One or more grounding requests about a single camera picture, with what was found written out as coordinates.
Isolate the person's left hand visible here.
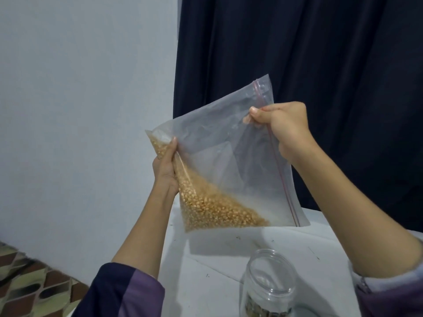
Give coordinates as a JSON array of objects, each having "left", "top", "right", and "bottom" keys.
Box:
[{"left": 152, "top": 136, "right": 181, "bottom": 199}]

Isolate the person's right forearm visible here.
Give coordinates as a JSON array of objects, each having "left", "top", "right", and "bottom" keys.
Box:
[{"left": 291, "top": 138, "right": 423, "bottom": 317}]

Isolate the transparent jar blue lid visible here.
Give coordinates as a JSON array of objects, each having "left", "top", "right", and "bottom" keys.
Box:
[{"left": 239, "top": 248, "right": 298, "bottom": 317}]

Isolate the person's left forearm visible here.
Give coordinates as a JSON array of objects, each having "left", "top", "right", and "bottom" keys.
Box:
[{"left": 73, "top": 188, "right": 179, "bottom": 317}]

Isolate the dark navy curtain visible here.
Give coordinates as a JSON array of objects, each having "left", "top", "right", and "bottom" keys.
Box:
[{"left": 173, "top": 0, "right": 423, "bottom": 232}]

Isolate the zip bag of corn kernels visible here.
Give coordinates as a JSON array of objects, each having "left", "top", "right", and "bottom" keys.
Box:
[{"left": 147, "top": 74, "right": 310, "bottom": 233}]

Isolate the person's right hand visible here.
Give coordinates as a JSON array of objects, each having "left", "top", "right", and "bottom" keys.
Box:
[{"left": 242, "top": 101, "right": 317, "bottom": 166}]

